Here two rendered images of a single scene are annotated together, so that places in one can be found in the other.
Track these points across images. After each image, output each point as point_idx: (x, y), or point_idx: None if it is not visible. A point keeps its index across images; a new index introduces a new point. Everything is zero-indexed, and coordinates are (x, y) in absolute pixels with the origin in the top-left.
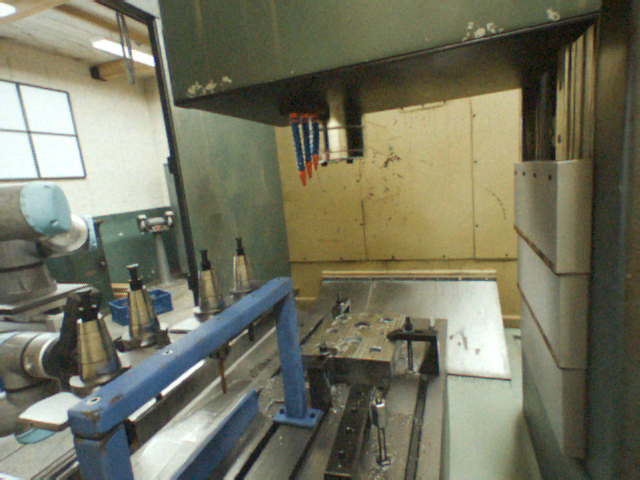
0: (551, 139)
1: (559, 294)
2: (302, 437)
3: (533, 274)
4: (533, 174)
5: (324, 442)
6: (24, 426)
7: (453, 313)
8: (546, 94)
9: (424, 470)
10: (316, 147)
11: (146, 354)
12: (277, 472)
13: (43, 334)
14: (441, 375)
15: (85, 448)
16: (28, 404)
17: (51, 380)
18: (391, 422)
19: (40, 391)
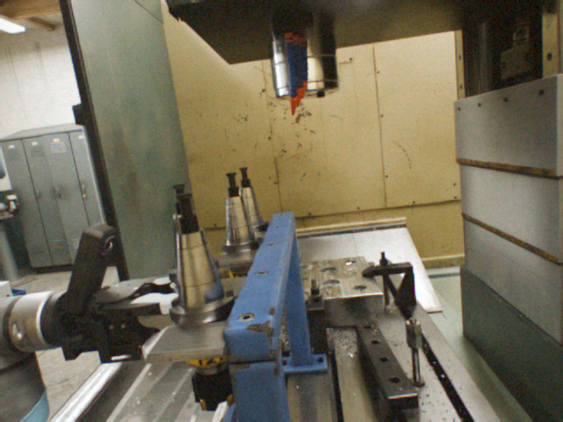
0: (493, 76)
1: (558, 196)
2: (320, 381)
3: (499, 194)
4: (504, 98)
5: (347, 381)
6: (6, 421)
7: (376, 260)
8: (486, 35)
9: (459, 381)
10: (306, 72)
11: (223, 283)
12: (317, 418)
13: (25, 295)
14: (418, 304)
15: (252, 375)
16: (10, 391)
17: (32, 358)
18: (400, 350)
19: (24, 372)
